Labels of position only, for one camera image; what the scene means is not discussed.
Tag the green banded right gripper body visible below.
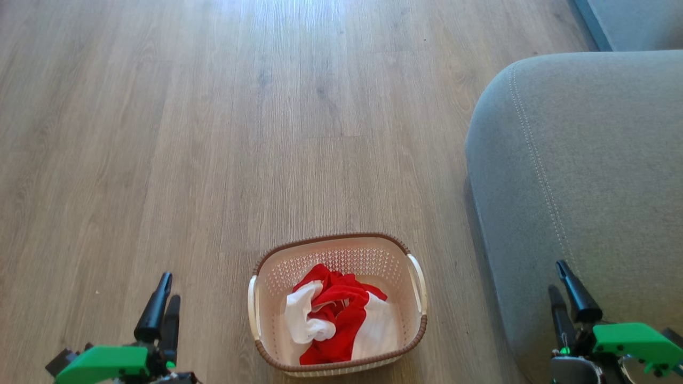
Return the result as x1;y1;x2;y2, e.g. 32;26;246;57
550;323;683;384

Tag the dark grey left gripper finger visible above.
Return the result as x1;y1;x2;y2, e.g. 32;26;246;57
160;295;181;364
133;272;173;343

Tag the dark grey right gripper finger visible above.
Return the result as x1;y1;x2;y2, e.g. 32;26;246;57
556;260;602;323
549;285;577;350

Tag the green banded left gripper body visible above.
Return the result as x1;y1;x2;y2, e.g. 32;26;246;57
53;344;198;384

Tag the red garment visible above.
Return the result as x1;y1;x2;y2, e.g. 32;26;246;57
292;263;388;366

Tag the grey fabric ottoman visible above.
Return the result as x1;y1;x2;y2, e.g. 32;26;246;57
465;51;683;384

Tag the beige perforated plastic laundry basket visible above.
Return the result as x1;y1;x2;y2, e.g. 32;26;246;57
247;232;428;378

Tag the blue grey upholstered furniture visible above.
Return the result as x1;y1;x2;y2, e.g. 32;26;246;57
574;0;683;52

